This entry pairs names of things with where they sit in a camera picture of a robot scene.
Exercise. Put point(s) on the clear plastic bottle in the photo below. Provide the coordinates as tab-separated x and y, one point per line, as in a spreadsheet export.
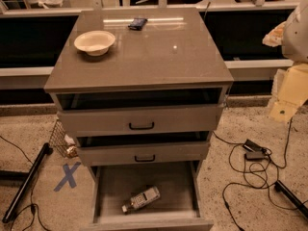
141	199

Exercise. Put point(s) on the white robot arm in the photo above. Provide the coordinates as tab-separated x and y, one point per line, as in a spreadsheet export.
290	87

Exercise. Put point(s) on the grey drawer cabinet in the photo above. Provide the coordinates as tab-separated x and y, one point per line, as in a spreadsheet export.
172	61

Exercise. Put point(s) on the top grey drawer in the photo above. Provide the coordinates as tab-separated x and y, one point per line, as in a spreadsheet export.
140	120

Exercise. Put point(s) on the middle grey drawer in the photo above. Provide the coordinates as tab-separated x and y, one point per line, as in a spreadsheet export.
143	153

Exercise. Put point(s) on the bottom open grey drawer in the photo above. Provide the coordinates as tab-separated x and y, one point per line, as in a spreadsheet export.
178	208

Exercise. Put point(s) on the dark blue snack packet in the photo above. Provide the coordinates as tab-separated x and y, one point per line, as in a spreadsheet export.
137	24

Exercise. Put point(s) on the white paper bowl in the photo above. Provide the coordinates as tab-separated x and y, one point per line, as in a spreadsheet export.
95	43

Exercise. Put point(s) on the blue tape cross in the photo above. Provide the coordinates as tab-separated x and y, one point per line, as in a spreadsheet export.
68	176

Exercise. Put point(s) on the black power adapter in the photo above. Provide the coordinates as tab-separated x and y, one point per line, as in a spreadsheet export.
254	151

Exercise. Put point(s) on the black left stand leg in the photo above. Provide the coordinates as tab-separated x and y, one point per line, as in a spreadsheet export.
11	212

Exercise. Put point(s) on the black stand leg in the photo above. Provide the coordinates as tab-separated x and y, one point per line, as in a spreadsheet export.
11	212
280	187

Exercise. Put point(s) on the black right stand leg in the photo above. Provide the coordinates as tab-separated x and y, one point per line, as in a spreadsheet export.
280	187

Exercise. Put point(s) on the wire mesh basket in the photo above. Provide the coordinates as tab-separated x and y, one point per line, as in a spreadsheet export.
62	142

